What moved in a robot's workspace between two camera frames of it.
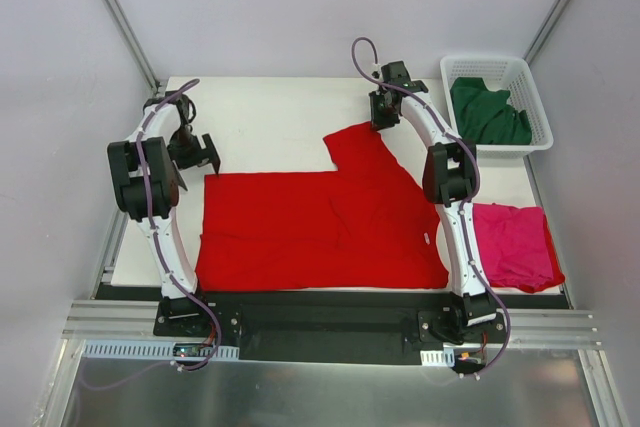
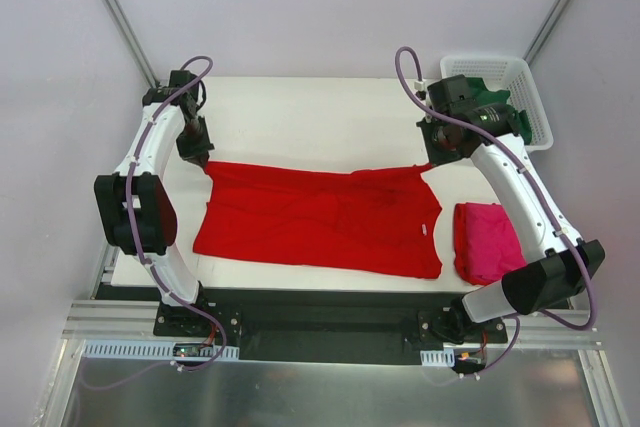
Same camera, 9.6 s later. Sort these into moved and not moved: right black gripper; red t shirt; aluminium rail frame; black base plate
Moved: red t shirt; right black gripper
Not moved: aluminium rail frame; black base plate
